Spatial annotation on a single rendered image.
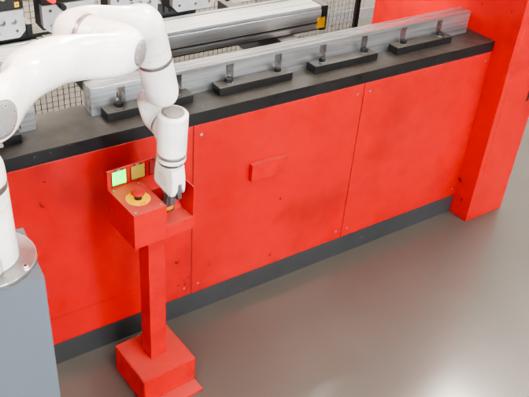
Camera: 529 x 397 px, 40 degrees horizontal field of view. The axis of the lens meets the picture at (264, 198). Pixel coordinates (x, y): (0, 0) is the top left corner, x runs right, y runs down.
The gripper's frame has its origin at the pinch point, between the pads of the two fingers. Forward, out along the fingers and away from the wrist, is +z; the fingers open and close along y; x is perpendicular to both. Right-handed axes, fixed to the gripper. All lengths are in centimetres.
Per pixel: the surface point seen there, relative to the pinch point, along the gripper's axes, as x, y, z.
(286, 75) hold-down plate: 64, -26, -10
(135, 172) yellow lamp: -5.7, -10.3, -5.4
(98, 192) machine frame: -11.5, -22.7, 9.8
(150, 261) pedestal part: -8.0, 3.1, 19.3
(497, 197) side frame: 182, 11, 73
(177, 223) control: -1.1, 6.3, 4.0
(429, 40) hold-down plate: 134, -21, -8
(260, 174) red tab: 48, -14, 21
